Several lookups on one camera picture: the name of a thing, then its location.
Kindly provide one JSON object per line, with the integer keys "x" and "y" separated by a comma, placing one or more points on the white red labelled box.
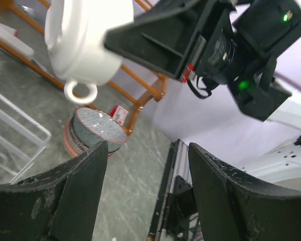
{"x": 119, "y": 114}

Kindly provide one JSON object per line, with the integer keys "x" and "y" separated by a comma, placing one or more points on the white wire dish rack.
{"x": 22, "y": 140}

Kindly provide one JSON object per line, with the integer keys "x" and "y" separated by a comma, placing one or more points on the aluminium mounting rail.
{"x": 175, "y": 214}

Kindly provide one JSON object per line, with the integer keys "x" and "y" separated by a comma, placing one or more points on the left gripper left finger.
{"x": 58, "y": 204}

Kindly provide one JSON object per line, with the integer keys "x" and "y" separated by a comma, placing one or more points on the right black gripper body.
{"x": 208, "y": 42}

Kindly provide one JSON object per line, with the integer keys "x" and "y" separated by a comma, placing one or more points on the grey blue bowl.
{"x": 91, "y": 126}

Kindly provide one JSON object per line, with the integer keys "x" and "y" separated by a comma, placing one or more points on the red orange patterned bowl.
{"x": 67, "y": 143}

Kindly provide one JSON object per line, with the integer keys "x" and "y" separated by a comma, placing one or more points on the orange wooden shelf rack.
{"x": 155, "y": 91}

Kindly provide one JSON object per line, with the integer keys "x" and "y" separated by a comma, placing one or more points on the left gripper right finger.
{"x": 233, "y": 205}

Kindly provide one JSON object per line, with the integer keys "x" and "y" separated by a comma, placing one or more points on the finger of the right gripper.
{"x": 166, "y": 10}
{"x": 160, "y": 45}

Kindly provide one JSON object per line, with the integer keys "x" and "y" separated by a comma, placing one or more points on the white handled bowl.
{"x": 74, "y": 35}

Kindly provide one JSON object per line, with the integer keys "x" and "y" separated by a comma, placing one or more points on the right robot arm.
{"x": 223, "y": 92}

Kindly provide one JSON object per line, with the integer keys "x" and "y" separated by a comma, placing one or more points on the white red small box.
{"x": 8, "y": 36}

